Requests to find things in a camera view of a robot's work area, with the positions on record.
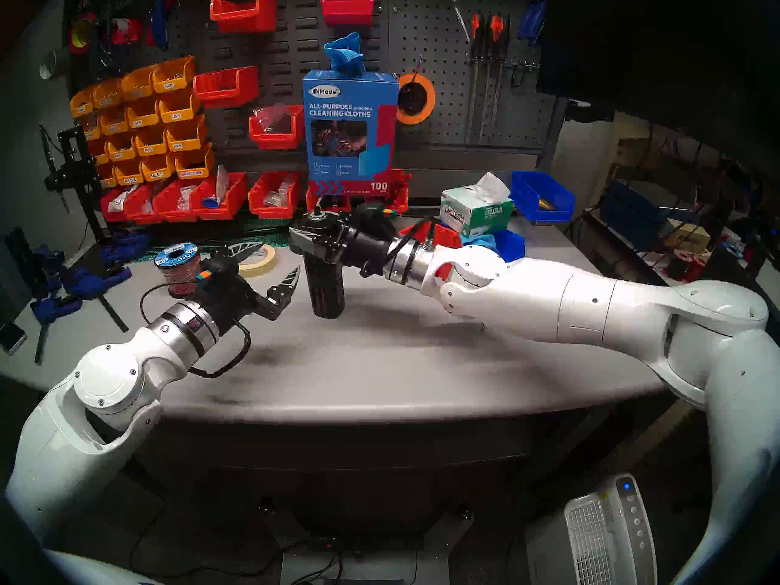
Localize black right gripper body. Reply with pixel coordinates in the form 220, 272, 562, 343
317, 221, 394, 274

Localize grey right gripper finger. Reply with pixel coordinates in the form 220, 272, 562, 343
288, 227, 333, 261

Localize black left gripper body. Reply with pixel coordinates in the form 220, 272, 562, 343
201, 255, 287, 332

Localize black cylindrical screwdriver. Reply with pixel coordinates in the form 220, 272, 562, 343
292, 211, 347, 320

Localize orange black screwdriver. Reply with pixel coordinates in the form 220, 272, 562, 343
466, 12, 486, 144
491, 16, 512, 143
480, 14, 504, 143

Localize beige masking tape roll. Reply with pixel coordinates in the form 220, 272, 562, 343
238, 244, 277, 278

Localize green cutting mat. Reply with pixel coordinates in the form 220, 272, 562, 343
131, 215, 293, 263

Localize red plastic storage bin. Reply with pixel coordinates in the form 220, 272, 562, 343
193, 66, 260, 109
249, 104, 305, 151
99, 186, 132, 223
152, 179, 199, 223
320, 0, 375, 28
248, 171, 302, 219
124, 183, 164, 225
399, 221, 464, 249
210, 0, 278, 34
190, 172, 248, 221
364, 169, 413, 216
305, 182, 352, 219

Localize blue cleaning cloths box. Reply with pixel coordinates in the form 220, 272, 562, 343
303, 70, 400, 196

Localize green white tissue box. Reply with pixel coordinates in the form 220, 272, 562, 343
440, 172, 514, 236

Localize blue bar clamp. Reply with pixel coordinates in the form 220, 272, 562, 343
29, 294, 83, 366
99, 227, 153, 264
34, 243, 68, 280
64, 264, 132, 301

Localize small blue plastic bin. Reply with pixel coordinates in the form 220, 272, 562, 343
492, 227, 526, 264

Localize orange tape roll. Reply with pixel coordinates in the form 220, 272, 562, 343
396, 73, 437, 126

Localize large blue plastic bin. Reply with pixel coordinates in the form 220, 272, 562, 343
511, 171, 576, 224

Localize black metal stand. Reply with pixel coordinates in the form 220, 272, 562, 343
40, 126, 113, 243

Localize blue microfiber cloth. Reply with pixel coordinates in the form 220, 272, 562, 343
323, 32, 366, 77

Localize dark perforated pegboard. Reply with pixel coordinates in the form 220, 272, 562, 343
388, 0, 564, 152

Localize black upright device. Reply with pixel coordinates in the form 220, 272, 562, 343
3, 225, 46, 292

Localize smartphone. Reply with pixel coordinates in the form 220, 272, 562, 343
0, 321, 28, 356

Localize red white striped tape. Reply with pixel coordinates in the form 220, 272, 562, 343
101, 16, 147, 47

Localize black power strip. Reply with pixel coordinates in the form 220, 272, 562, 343
308, 532, 424, 554

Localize dark blue case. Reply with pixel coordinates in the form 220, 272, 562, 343
599, 179, 701, 249

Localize red yellow tape roll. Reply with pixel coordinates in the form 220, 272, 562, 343
67, 12, 98, 55

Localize white robot torso shell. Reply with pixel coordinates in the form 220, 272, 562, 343
43, 547, 165, 585

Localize red thread spool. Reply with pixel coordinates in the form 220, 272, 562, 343
664, 249, 707, 286

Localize brown cardboard box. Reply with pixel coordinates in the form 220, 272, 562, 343
661, 218, 712, 254

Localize black computer monitor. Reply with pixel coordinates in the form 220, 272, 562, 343
536, 0, 780, 182

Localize white air purifier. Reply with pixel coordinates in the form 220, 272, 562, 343
524, 473, 659, 585

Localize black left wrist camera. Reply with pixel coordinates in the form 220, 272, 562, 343
195, 258, 241, 292

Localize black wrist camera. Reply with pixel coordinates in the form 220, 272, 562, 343
195, 258, 241, 292
353, 202, 397, 237

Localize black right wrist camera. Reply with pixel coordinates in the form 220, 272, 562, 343
353, 202, 397, 237

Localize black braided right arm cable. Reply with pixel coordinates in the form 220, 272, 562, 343
360, 217, 439, 280

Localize red wire spool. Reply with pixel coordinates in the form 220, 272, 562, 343
154, 243, 202, 298

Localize dark louvered wall panel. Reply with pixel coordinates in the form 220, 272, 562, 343
198, 0, 391, 149

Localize blue handled hanging tool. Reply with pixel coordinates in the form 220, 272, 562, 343
149, 0, 171, 51

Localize purple handled scissors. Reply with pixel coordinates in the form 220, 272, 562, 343
440, 0, 473, 42

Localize grey duct tape roll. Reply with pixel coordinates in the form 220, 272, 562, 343
39, 46, 74, 81

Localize blue handled pliers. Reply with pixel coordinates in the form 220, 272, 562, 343
517, 0, 547, 47

